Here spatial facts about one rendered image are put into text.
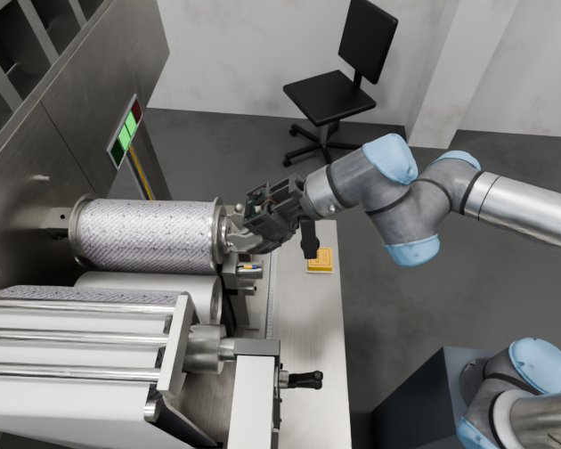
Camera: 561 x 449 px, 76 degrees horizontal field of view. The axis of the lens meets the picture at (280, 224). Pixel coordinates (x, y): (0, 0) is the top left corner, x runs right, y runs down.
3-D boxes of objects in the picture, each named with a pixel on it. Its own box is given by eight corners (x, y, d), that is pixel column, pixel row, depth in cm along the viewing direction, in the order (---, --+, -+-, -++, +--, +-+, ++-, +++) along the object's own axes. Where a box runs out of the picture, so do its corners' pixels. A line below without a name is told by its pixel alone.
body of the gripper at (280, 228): (243, 193, 63) (297, 162, 57) (274, 217, 68) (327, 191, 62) (239, 228, 59) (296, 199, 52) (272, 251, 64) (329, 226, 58)
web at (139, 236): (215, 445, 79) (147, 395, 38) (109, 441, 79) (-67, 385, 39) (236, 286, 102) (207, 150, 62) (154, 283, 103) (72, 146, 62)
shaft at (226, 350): (265, 366, 49) (264, 359, 46) (222, 364, 49) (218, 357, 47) (267, 342, 51) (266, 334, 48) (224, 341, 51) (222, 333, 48)
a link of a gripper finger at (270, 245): (246, 236, 67) (281, 216, 62) (252, 240, 68) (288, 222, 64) (244, 257, 64) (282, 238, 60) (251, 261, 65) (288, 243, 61)
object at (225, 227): (233, 229, 76) (229, 260, 72) (223, 228, 76) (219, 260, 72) (229, 208, 70) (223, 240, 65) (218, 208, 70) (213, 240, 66)
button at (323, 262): (331, 272, 106) (332, 267, 104) (307, 271, 106) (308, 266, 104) (330, 251, 110) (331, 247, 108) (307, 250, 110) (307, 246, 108)
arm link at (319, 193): (350, 182, 60) (353, 220, 55) (327, 192, 62) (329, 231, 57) (324, 155, 55) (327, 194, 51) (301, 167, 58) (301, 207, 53)
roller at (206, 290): (216, 347, 71) (206, 324, 61) (89, 342, 71) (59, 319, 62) (224, 292, 78) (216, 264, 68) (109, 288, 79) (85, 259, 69)
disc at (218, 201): (218, 285, 72) (207, 245, 60) (216, 285, 72) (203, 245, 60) (228, 226, 81) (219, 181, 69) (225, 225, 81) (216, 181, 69)
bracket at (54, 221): (73, 232, 68) (69, 226, 66) (43, 232, 68) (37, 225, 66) (83, 212, 71) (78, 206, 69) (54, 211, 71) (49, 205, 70)
